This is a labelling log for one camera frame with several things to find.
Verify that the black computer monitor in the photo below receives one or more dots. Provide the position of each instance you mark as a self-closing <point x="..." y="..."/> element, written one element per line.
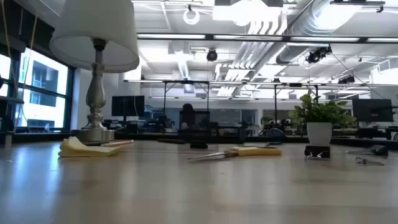
<point x="372" y="110"/>
<point x="127" y="105"/>

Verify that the orange wooden pencil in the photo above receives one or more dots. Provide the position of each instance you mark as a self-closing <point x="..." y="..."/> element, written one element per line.
<point x="119" y="143"/>

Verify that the small black block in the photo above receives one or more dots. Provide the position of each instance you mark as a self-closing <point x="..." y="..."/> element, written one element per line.
<point x="199" y="145"/>

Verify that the black hanging camera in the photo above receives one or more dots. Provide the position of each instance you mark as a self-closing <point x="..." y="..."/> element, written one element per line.
<point x="212" y="55"/>

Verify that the overhead LED light bar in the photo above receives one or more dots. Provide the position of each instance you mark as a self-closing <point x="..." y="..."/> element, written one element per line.
<point x="171" y="36"/>

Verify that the silver ventilation duct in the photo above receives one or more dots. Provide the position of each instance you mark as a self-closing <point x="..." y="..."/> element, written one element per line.
<point x="311" y="21"/>

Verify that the black rig camera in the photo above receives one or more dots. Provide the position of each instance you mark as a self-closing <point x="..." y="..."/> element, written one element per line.
<point x="317" y="54"/>
<point x="346" y="80"/>

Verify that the small dark binder clip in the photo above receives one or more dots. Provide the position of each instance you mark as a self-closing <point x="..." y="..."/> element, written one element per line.
<point x="360" y="160"/>

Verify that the black background rig frame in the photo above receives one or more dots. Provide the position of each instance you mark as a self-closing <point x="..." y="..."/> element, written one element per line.
<point x="186" y="82"/>
<point x="295" y="84"/>

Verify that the black marker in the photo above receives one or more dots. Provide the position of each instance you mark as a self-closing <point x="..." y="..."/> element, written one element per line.
<point x="171" y="141"/>

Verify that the green plant white pot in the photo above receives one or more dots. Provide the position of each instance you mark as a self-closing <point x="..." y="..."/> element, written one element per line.
<point x="319" y="133"/>

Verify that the person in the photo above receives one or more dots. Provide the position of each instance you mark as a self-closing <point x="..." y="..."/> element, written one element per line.
<point x="188" y="108"/>

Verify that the medium black binder clip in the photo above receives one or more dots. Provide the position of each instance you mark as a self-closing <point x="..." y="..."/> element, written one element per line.
<point x="380" y="150"/>

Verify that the yellow sticky note pad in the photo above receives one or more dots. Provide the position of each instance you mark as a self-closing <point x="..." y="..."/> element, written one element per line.
<point x="84" y="151"/>

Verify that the white shade silver table lamp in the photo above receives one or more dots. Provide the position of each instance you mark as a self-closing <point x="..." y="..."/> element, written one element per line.
<point x="93" y="18"/>

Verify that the black mesh desk organizer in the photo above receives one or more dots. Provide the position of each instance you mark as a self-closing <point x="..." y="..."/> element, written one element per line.
<point x="199" y="137"/>

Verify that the large black binder clip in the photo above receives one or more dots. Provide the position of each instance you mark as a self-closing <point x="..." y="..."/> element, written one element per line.
<point x="317" y="151"/>

